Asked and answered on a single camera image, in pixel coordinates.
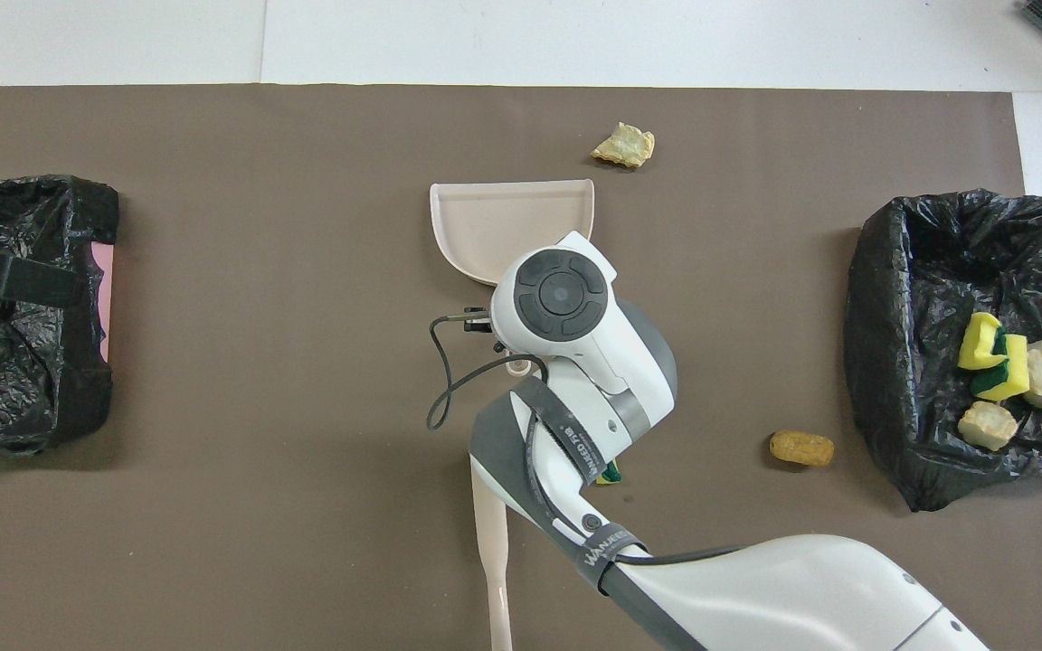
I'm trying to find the beige hand brush black bristles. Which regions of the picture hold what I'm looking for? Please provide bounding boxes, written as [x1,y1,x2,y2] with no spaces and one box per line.
[469,455,516,651]

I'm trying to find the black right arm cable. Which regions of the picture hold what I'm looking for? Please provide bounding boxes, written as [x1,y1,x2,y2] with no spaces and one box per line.
[426,312,739,571]

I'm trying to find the brown paper mat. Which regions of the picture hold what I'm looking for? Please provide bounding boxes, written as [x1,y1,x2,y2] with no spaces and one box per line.
[0,84,1042,651]

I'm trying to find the brown fried nugget piece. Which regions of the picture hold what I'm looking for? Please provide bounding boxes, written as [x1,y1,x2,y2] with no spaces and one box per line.
[769,430,836,467]

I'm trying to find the black bag lined bin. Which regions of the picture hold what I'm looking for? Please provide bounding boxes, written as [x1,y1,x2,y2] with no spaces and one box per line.
[844,188,1042,514]

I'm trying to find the beige plastic dustpan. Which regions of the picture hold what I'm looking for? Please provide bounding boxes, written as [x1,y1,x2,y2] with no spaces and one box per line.
[430,178,596,376]

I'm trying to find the pink bin with black bag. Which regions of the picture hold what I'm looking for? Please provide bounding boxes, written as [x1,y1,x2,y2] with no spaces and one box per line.
[0,175,120,455]

